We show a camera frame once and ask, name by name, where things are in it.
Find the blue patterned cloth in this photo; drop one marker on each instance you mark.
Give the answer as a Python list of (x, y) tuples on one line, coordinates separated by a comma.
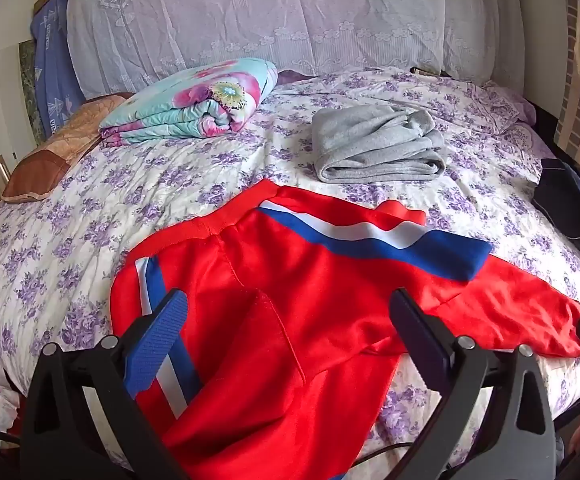
[(54, 75)]

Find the red pants with striped sides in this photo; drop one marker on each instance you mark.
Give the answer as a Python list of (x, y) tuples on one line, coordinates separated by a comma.
[(295, 320)]

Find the folded grey sweater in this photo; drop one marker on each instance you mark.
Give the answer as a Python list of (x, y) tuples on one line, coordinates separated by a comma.
[(370, 145)]

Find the white lace cover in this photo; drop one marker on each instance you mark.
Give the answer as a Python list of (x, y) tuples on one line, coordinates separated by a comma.
[(270, 15)]

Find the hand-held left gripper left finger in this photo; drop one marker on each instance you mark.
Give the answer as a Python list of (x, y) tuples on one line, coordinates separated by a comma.
[(155, 347)]

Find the small black object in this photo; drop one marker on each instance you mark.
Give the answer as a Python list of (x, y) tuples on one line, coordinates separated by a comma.
[(426, 71)]

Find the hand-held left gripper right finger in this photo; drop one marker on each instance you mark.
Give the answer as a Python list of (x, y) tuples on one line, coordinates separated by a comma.
[(416, 332)]

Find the dark navy cloth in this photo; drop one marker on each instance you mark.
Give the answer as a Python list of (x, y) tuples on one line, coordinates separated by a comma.
[(570, 205)]

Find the purple floral pillow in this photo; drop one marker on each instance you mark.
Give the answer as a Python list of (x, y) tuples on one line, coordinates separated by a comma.
[(502, 107)]

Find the folded floral quilt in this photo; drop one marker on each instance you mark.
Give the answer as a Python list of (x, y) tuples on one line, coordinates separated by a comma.
[(204, 100)]

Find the purple floral bed sheet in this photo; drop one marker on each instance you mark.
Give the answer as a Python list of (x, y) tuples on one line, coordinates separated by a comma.
[(94, 210)]

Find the brown pillow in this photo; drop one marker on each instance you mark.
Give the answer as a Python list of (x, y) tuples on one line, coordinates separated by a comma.
[(54, 155)]

